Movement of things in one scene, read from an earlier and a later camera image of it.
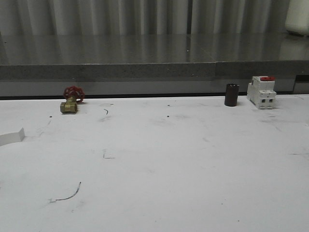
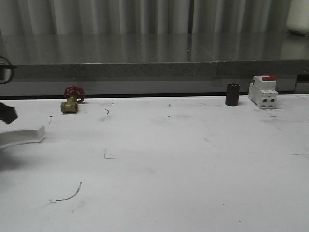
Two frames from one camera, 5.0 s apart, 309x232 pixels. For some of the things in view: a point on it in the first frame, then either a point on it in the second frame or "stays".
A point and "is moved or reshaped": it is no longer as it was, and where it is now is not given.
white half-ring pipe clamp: [12, 137] is moved or reshaped
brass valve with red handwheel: [74, 95] stays
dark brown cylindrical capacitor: [231, 96] stays
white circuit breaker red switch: [261, 92] stays
